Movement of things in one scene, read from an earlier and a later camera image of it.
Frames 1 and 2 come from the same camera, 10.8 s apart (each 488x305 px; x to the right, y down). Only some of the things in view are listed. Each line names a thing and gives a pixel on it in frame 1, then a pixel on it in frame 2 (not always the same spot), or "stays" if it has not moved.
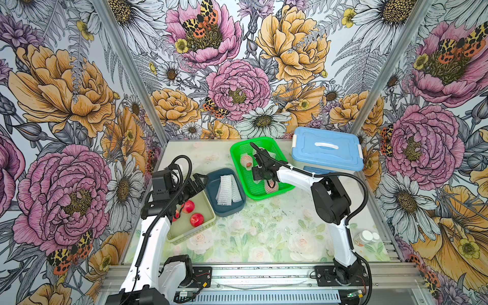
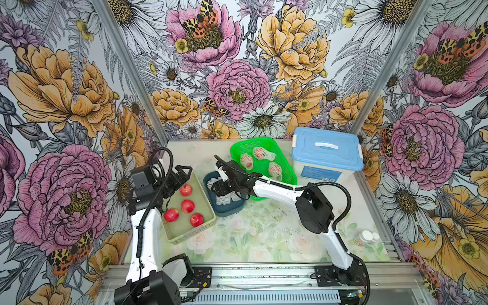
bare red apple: x=196 y=220 stays
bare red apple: x=177 y=216 stays
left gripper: x=192 y=190 to x=176 y=182
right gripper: x=255 y=173 to x=219 y=188
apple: x=271 y=154 stays
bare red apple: x=189 y=206 stays
